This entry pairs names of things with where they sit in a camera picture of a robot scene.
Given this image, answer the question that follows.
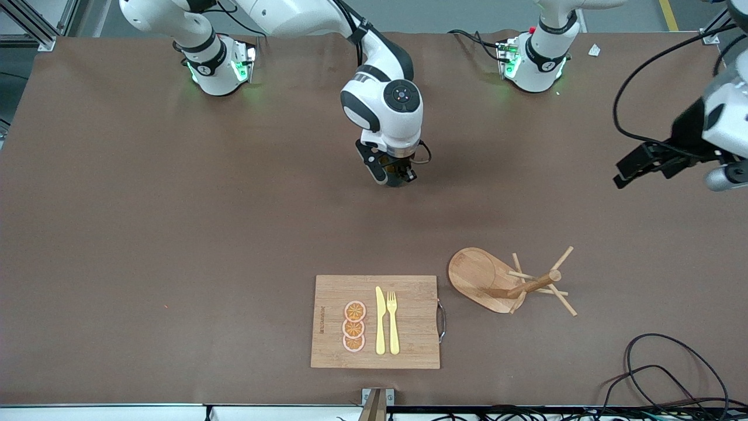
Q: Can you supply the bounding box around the dark green ribbed cup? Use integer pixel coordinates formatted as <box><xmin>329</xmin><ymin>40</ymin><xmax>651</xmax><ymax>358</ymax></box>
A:
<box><xmin>383</xmin><ymin>155</ymin><xmax>417</xmax><ymax>188</ymax></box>

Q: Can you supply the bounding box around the wooden cup rack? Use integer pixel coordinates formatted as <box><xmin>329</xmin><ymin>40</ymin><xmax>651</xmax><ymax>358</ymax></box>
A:
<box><xmin>448</xmin><ymin>246</ymin><xmax>578</xmax><ymax>317</ymax></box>

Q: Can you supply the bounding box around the bamboo cutting board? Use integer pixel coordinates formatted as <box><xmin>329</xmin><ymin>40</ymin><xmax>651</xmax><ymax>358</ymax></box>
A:
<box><xmin>310</xmin><ymin>275</ymin><xmax>441</xmax><ymax>370</ymax></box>

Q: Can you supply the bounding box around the yellow plastic knife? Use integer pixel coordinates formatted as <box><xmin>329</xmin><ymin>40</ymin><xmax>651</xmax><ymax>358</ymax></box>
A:
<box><xmin>375</xmin><ymin>286</ymin><xmax>387</xmax><ymax>356</ymax></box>

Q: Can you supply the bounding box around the yellow plastic fork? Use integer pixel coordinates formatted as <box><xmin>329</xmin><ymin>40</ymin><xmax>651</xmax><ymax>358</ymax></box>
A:
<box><xmin>386</xmin><ymin>291</ymin><xmax>400</xmax><ymax>356</ymax></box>

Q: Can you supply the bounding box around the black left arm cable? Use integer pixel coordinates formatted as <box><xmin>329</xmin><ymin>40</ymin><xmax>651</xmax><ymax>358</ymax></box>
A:
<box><xmin>612</xmin><ymin>23</ymin><xmax>740</xmax><ymax>158</ymax></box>

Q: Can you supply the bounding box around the aluminium frame profile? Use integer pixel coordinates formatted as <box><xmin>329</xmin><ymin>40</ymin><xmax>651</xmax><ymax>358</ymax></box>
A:
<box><xmin>698</xmin><ymin>0</ymin><xmax>748</xmax><ymax>45</ymax></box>
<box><xmin>0</xmin><ymin>0</ymin><xmax>79</xmax><ymax>52</ymax></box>

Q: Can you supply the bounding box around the black left base cable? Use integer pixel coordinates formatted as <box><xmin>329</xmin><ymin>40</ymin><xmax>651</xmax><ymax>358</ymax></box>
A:
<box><xmin>448</xmin><ymin>29</ymin><xmax>504</xmax><ymax>62</ymax></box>

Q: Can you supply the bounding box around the looped black cable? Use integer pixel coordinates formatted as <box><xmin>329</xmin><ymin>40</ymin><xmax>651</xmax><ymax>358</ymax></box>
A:
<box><xmin>602</xmin><ymin>333</ymin><xmax>731</xmax><ymax>417</ymax></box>

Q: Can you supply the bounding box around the metal table edge bracket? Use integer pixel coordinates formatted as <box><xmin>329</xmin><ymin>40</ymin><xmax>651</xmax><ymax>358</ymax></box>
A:
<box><xmin>358</xmin><ymin>388</ymin><xmax>395</xmax><ymax>421</ymax></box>

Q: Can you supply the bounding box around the black cable bundle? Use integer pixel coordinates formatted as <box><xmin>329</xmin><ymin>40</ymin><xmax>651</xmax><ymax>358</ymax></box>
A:
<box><xmin>386</xmin><ymin>405</ymin><xmax>748</xmax><ymax>421</ymax></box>

